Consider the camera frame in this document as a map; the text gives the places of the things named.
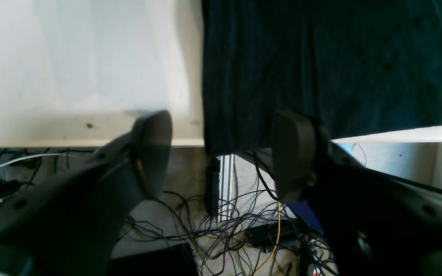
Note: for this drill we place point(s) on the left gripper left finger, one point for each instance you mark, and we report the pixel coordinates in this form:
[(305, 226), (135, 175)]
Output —
[(69, 225)]

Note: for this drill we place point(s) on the black T-shirt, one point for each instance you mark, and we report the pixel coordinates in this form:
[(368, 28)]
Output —
[(359, 66)]

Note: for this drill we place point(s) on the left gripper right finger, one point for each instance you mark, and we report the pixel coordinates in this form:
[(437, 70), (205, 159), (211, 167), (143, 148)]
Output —
[(376, 224)]

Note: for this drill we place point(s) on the aluminium frame post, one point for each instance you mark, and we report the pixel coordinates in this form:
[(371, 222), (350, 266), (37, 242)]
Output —
[(219, 187)]

